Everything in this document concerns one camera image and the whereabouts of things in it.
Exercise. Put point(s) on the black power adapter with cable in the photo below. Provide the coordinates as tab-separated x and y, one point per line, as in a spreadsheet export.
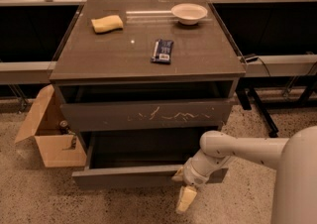
255	66

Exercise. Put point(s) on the bottle inside cardboard box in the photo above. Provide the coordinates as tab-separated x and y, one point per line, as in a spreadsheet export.
65	129

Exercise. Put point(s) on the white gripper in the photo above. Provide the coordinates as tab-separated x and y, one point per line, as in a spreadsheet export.
192	174

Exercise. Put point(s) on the grey scratched upper drawer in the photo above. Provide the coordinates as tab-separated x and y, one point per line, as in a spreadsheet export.
134	115

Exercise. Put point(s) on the white bowl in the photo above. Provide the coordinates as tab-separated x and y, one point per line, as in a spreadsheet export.
189	14

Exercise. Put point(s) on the yellow sponge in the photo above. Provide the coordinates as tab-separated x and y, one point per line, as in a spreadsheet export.
107	24

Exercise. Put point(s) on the open cardboard box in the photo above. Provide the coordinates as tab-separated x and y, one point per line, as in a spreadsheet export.
42	125

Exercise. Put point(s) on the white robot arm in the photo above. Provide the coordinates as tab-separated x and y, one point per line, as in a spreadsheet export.
294	159

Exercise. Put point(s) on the dark grey drawer cabinet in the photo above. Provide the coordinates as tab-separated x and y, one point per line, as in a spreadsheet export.
116	66

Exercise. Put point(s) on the blue snack packet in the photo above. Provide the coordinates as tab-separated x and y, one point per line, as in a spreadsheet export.
162	51

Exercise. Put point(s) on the black wheeled stand leg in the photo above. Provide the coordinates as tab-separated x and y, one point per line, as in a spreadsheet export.
244	94

